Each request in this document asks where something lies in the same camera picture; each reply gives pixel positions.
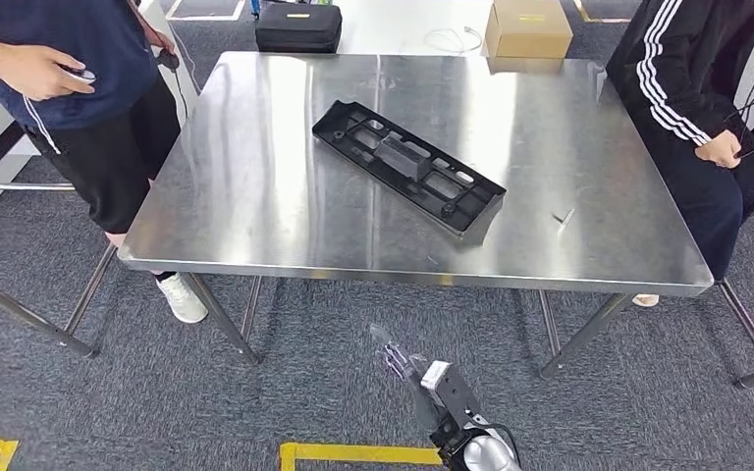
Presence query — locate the person's hand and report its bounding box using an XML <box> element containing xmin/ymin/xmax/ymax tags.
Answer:
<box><xmin>145</xmin><ymin>28</ymin><xmax>178</xmax><ymax>57</ymax></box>
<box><xmin>695</xmin><ymin>130</ymin><xmax>744</xmax><ymax>171</ymax></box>
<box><xmin>0</xmin><ymin>43</ymin><xmax>96</xmax><ymax>103</ymax></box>

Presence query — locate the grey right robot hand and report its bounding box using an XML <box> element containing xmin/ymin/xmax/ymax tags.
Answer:
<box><xmin>368</xmin><ymin>323</ymin><xmax>444</xmax><ymax>435</ymax></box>

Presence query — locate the small grey handheld device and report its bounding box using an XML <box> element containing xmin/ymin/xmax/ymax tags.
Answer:
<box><xmin>61</xmin><ymin>65</ymin><xmax>98</xmax><ymax>85</ymax></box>

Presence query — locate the black plastic plate bracket part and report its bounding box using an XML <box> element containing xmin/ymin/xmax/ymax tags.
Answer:
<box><xmin>311</xmin><ymin>99</ymin><xmax>509</xmax><ymax>247</ymax></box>

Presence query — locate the stainless steel workbench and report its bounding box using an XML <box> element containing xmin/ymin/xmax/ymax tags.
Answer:
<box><xmin>63</xmin><ymin>50</ymin><xmax>754</xmax><ymax>382</ymax></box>

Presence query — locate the person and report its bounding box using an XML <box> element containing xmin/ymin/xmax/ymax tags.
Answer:
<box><xmin>604</xmin><ymin>0</ymin><xmax>754</xmax><ymax>308</ymax></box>
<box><xmin>0</xmin><ymin>0</ymin><xmax>209</xmax><ymax>325</ymax></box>

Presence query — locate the black zip case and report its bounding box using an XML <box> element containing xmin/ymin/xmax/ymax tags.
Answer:
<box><xmin>254</xmin><ymin>3</ymin><xmax>344</xmax><ymax>55</ymax></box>

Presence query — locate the brown cardboard box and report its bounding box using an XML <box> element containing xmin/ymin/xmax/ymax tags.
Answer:
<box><xmin>484</xmin><ymin>0</ymin><xmax>574</xmax><ymax>61</ymax></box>

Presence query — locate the white table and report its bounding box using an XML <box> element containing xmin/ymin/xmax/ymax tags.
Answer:
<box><xmin>334</xmin><ymin>0</ymin><xmax>499</xmax><ymax>57</ymax></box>

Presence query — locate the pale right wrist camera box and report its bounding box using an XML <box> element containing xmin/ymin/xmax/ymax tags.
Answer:
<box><xmin>419</xmin><ymin>360</ymin><xmax>453</xmax><ymax>393</ymax></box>

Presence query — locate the white pedestal box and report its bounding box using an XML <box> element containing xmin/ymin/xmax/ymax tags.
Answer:
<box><xmin>135</xmin><ymin>0</ymin><xmax>199</xmax><ymax>119</ymax></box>

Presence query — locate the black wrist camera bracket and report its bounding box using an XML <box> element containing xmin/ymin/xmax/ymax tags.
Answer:
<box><xmin>428</xmin><ymin>363</ymin><xmax>486</xmax><ymax>449</ymax></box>

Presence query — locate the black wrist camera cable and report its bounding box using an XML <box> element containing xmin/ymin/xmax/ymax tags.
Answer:
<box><xmin>480</xmin><ymin>422</ymin><xmax>522</xmax><ymax>466</ymax></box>

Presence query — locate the white cable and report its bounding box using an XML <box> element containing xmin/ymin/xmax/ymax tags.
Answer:
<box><xmin>423</xmin><ymin>26</ymin><xmax>484</xmax><ymax>57</ymax></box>

